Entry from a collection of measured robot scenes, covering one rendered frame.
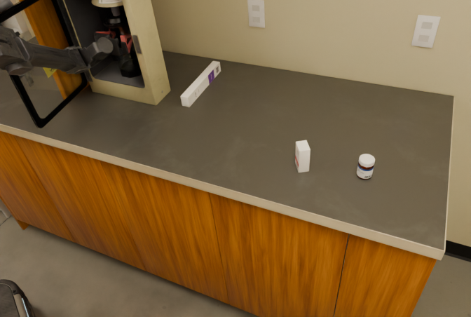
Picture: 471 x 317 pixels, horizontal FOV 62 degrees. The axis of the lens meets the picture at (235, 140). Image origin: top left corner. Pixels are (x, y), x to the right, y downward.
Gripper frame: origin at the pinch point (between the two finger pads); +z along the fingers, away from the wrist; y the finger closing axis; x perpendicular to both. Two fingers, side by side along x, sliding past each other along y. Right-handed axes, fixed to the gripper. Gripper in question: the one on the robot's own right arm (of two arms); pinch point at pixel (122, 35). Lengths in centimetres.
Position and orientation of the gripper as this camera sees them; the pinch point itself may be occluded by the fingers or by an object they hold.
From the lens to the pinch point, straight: 160.3
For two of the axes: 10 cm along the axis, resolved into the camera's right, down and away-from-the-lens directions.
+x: 0.8, 7.5, 6.5
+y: -9.0, -2.2, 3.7
